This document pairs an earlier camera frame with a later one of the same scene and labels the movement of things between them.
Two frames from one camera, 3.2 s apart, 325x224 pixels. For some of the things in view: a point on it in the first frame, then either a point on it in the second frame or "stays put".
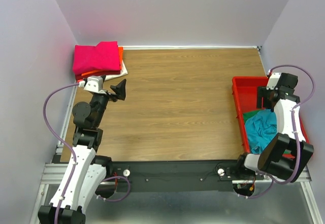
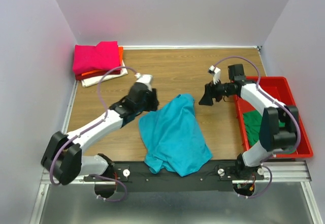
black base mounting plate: x=182 y=176 stays put
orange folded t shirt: x=120 y=53 stays put
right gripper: x=261 y=92 -> x=210 y=92
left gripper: x=120 y=89 -> x=154 y=102
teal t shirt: x=261 y=127 -> x=174 y=139
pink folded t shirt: x=104 y=56 stays put
